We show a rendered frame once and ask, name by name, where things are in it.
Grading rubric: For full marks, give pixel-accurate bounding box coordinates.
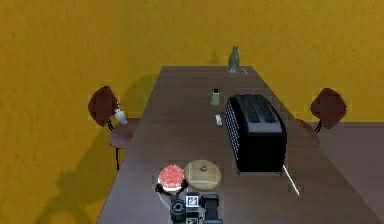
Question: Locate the brown round-backed chair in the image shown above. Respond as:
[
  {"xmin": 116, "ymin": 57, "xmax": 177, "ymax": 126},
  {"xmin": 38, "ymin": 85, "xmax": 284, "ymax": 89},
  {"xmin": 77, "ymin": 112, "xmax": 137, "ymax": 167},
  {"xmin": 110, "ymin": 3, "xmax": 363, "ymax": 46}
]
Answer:
[
  {"xmin": 295, "ymin": 87, "xmax": 348, "ymax": 145},
  {"xmin": 87, "ymin": 85, "xmax": 141, "ymax": 172}
]

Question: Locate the green glass bottle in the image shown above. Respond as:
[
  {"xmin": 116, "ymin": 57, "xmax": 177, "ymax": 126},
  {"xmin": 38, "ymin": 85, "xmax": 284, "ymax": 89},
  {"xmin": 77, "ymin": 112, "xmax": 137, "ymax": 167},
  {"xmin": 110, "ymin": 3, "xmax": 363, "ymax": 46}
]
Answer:
[{"xmin": 227, "ymin": 45, "xmax": 241, "ymax": 74}]

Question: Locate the tan round lid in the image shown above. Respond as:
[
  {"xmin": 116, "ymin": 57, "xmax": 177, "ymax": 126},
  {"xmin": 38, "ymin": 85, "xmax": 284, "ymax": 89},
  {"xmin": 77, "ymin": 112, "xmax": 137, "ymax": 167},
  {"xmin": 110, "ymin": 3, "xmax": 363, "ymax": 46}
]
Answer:
[{"xmin": 183, "ymin": 159, "xmax": 223, "ymax": 192}]

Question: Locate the pale grey cone-shaped object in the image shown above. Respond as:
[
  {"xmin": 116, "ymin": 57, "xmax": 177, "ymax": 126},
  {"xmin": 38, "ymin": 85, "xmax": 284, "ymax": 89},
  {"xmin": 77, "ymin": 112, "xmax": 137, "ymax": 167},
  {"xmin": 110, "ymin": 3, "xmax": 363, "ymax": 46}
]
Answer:
[{"xmin": 113, "ymin": 108, "xmax": 129, "ymax": 126}]

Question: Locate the small black-capped pale bottle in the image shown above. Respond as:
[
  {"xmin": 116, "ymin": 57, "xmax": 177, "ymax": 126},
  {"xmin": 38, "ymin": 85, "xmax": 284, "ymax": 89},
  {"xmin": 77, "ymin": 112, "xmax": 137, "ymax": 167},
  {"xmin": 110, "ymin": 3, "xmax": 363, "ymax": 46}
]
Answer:
[{"xmin": 210, "ymin": 88, "xmax": 221, "ymax": 107}]

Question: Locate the brown wooden table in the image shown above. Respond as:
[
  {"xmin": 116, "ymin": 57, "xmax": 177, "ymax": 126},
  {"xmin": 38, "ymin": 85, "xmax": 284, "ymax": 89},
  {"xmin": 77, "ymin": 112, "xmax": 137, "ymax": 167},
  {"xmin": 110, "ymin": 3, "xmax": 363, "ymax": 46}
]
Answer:
[{"xmin": 96, "ymin": 65, "xmax": 384, "ymax": 224}]

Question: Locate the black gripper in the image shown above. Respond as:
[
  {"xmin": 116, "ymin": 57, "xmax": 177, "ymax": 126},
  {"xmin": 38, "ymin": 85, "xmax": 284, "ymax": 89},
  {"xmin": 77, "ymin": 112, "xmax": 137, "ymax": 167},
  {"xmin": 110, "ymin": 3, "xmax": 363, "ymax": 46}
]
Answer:
[{"xmin": 154, "ymin": 179, "xmax": 190, "ymax": 224}]

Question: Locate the thin white stick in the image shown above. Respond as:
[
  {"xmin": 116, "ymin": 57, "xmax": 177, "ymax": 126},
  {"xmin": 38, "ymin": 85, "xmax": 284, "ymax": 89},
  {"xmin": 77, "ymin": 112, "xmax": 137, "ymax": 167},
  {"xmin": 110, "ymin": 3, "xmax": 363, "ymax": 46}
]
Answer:
[{"xmin": 281, "ymin": 164, "xmax": 302, "ymax": 198}]

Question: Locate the pink round cake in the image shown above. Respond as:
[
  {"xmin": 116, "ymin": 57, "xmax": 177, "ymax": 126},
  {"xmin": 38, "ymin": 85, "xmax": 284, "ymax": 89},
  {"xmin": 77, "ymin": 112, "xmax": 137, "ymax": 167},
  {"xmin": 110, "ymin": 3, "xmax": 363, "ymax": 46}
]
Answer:
[{"xmin": 157, "ymin": 164, "xmax": 186, "ymax": 193}]

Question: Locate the black toaster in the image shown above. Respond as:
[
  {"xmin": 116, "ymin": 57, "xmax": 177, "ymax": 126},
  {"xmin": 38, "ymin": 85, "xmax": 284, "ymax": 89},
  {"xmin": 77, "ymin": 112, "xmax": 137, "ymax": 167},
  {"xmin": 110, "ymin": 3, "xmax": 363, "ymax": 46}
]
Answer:
[{"xmin": 224, "ymin": 93, "xmax": 288, "ymax": 176}]

